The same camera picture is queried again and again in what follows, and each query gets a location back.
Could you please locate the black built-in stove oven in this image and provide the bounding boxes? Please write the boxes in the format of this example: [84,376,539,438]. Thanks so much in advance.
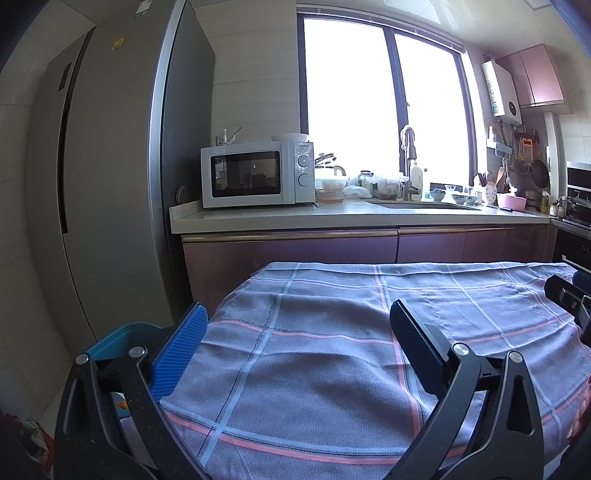
[551,161,591,273]

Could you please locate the pink wall cabinet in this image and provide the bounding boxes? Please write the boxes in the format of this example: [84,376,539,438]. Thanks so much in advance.
[496,44,566,109]

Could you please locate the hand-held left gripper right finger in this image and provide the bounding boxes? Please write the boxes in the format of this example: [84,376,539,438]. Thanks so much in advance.
[389,298,546,480]

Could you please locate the black frying pan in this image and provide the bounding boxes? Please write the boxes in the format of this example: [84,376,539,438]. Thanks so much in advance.
[531,159,551,188]

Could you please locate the white water heater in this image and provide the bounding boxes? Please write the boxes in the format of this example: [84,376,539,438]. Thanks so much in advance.
[481,59,523,124]

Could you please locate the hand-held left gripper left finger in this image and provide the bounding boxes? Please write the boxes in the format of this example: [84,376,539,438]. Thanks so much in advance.
[52,302,209,480]

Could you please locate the blue plaid tablecloth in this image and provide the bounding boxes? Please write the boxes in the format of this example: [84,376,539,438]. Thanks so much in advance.
[117,261,591,480]

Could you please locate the stacked clear food containers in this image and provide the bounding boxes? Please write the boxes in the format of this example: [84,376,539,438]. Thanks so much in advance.
[316,176,347,204]

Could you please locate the red bag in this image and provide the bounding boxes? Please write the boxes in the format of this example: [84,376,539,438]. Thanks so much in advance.
[18,416,57,467]

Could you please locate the grey refrigerator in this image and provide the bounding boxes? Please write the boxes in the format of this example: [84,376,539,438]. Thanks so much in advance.
[25,0,217,342]

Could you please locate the kitchen counter with purple cabinets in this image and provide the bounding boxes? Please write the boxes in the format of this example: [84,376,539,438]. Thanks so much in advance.
[169,200,561,319]

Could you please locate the blue plastic bin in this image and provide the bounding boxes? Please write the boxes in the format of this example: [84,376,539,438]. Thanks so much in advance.
[87,322,176,421]

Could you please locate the clear container with brown food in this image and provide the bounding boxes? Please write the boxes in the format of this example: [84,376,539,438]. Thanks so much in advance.
[377,174,402,202]

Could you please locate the black wok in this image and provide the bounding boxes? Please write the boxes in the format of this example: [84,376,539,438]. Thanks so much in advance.
[566,194,591,220]

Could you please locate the white dish soap bottle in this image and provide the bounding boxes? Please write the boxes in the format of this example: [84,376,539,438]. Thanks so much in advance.
[410,161,424,202]

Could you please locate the window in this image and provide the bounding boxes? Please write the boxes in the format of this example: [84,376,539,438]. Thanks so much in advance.
[295,4,485,199]

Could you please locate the white microwave oven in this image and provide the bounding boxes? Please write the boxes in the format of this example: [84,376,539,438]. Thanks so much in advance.
[200,138,317,209]

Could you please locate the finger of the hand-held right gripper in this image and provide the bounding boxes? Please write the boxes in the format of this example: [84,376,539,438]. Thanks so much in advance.
[544,271,591,346]

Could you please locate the metal kitchen faucet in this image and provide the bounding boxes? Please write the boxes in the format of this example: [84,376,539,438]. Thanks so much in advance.
[399,124,416,201]

